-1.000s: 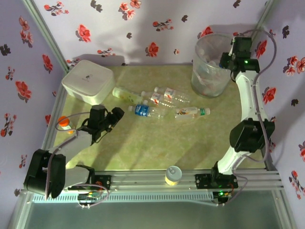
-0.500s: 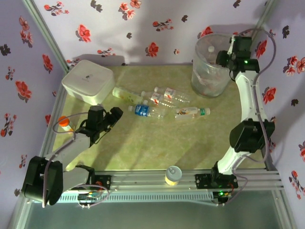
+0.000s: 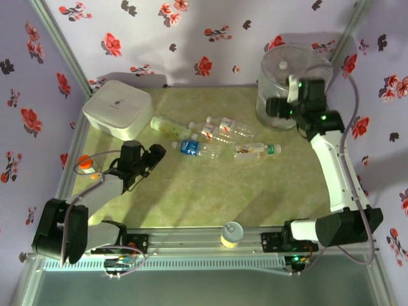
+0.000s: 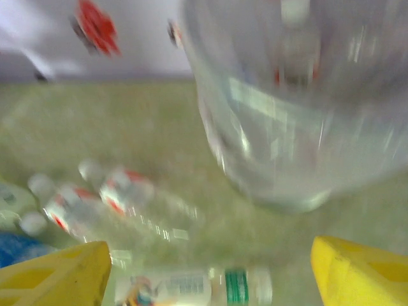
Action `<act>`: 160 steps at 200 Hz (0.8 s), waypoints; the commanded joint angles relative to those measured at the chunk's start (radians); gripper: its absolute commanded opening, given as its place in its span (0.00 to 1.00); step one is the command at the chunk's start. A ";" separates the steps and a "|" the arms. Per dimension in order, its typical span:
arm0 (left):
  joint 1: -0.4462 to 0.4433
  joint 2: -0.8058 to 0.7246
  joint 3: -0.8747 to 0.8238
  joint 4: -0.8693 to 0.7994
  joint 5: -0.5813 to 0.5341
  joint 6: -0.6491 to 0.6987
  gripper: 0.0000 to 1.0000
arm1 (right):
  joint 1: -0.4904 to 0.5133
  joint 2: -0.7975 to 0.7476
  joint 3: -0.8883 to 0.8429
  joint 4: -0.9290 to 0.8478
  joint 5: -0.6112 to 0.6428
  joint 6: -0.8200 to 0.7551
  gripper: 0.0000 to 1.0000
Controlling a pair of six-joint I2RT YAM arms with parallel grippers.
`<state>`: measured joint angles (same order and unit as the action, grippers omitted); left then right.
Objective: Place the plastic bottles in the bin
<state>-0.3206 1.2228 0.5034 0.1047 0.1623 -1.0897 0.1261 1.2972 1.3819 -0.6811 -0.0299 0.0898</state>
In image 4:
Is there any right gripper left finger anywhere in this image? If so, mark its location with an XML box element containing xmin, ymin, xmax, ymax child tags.
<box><xmin>0</xmin><ymin>241</ymin><xmax>112</xmax><ymax>306</ymax></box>

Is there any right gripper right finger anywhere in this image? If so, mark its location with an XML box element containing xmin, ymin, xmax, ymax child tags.
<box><xmin>310</xmin><ymin>235</ymin><xmax>408</xmax><ymax>306</ymax></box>

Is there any clear bottle red white label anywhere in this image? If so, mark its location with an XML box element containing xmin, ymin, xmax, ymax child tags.
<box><xmin>27</xmin><ymin>173</ymin><xmax>106</xmax><ymax>240</ymax></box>
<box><xmin>78</xmin><ymin>158</ymin><xmax>200</xmax><ymax>224</ymax></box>
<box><xmin>273</xmin><ymin>0</ymin><xmax>321</xmax><ymax>89</ymax></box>

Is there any clear plastic bin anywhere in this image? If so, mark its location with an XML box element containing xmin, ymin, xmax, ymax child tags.
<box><xmin>181</xmin><ymin>0</ymin><xmax>408</xmax><ymax>214</ymax></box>

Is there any blue label bottle white cap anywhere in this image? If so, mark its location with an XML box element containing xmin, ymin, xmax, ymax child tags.
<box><xmin>0</xmin><ymin>212</ymin><xmax>48</xmax><ymax>268</ymax></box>

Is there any colourful label bottle green band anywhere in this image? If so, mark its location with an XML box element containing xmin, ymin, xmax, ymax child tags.
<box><xmin>113</xmin><ymin>266</ymin><xmax>275</xmax><ymax>306</ymax></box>

